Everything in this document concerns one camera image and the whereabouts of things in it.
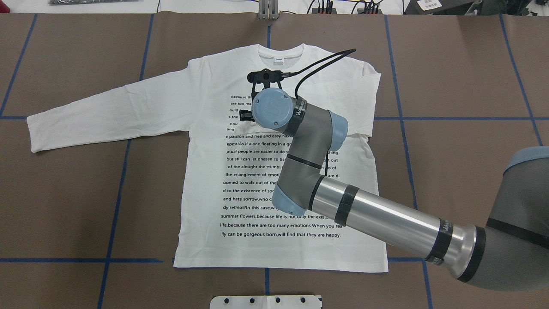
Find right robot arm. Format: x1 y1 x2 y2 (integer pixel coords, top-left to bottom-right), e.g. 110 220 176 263
240 88 549 291

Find blue tape grid lines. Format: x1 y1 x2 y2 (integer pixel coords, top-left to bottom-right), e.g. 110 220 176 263
1 12 548 309

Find white long-sleeve printed shirt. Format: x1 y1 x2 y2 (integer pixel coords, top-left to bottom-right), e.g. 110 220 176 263
26 44 388 273

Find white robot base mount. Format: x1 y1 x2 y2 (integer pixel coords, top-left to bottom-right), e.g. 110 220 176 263
209 295 323 309

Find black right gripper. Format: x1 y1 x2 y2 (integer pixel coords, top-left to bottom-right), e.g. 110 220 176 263
239 109 255 122

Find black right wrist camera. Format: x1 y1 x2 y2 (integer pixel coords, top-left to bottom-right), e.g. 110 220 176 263
247 69 294 91

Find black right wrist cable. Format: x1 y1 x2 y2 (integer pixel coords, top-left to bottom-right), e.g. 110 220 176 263
290 48 357 98

